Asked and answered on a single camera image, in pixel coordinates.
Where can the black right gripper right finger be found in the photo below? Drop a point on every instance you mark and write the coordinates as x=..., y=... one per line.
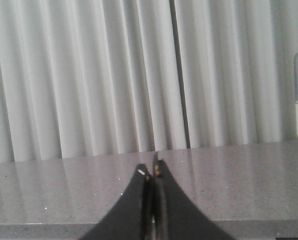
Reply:
x=176, y=216

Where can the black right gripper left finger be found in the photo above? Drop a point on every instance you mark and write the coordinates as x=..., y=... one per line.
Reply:
x=131, y=216

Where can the grey stone counter ledge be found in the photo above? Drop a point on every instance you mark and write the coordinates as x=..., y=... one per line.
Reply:
x=249, y=191

